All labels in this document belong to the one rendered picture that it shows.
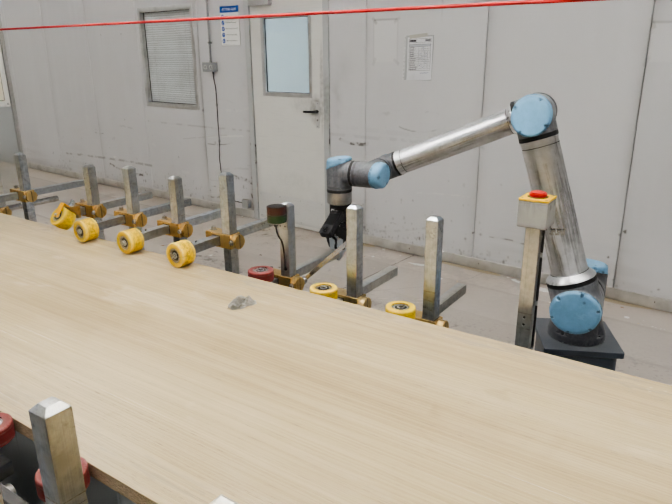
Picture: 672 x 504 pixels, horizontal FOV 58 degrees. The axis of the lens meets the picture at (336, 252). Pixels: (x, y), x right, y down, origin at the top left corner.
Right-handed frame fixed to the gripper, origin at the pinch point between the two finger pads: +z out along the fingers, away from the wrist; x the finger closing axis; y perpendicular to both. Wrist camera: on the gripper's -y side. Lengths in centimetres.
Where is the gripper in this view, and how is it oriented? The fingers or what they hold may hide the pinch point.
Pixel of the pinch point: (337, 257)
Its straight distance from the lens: 223.4
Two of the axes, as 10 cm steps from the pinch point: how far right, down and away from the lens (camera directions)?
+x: -8.2, -1.7, 5.4
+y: 5.7, -2.7, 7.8
